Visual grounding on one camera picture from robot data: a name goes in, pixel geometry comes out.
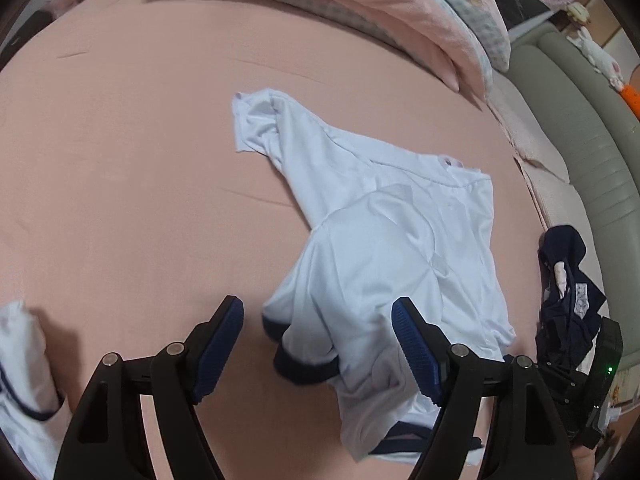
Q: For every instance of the cream plush toy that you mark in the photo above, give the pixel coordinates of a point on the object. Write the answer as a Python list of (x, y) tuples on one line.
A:
[(577, 14)]

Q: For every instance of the dark glass wardrobe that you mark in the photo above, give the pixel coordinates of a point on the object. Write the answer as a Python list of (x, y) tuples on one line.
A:
[(525, 17)]

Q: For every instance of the pink printed garment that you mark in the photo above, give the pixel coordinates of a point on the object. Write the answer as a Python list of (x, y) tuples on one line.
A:
[(560, 280)]

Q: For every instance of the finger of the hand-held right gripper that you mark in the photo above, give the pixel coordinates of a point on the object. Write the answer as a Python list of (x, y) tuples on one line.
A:
[(567, 385)]

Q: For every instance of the white rabbit plush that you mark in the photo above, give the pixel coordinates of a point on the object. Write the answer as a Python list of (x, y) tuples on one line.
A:
[(595, 55)]

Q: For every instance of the orange carrot plush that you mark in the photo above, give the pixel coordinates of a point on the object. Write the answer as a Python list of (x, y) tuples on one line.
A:
[(631, 102)]

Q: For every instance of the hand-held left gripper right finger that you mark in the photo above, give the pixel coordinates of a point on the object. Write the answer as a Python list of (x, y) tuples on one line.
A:
[(415, 350)]

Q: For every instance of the pink patterned quilt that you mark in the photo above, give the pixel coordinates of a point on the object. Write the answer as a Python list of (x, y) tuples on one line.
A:
[(375, 0)]

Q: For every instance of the black bag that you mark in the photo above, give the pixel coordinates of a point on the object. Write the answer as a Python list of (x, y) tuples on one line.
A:
[(35, 30)]

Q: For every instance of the light blue printed garment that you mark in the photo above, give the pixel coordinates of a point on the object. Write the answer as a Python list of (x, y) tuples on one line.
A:
[(581, 300)]

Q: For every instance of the white shirt with navy trim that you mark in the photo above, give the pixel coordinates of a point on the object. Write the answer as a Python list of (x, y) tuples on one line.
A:
[(400, 235)]

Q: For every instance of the grey padded headboard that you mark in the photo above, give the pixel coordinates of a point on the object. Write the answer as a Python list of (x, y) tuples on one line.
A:
[(590, 135)]

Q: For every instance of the small white navy-trimmed garment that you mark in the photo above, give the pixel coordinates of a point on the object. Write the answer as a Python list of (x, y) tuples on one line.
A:
[(25, 360)]

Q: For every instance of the navy blue pants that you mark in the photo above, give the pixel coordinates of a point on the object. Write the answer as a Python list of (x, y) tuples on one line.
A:
[(565, 340)]

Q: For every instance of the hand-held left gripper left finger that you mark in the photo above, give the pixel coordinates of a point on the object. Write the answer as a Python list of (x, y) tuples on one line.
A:
[(220, 350)]

